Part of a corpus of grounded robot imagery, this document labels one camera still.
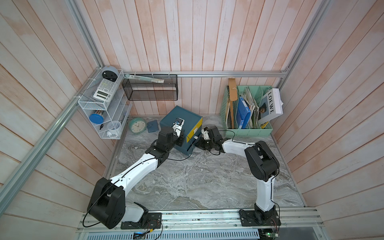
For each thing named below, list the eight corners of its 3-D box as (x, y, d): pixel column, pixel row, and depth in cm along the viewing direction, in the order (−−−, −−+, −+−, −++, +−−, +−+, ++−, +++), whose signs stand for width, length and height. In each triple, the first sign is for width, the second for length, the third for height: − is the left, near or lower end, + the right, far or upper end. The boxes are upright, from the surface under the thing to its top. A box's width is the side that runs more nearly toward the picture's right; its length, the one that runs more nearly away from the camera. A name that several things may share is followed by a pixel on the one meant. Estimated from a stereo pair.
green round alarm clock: (134, 135, 110) (129, 124, 101) (136, 128, 114) (131, 117, 105) (144, 135, 110) (140, 124, 101) (146, 128, 114) (142, 117, 105)
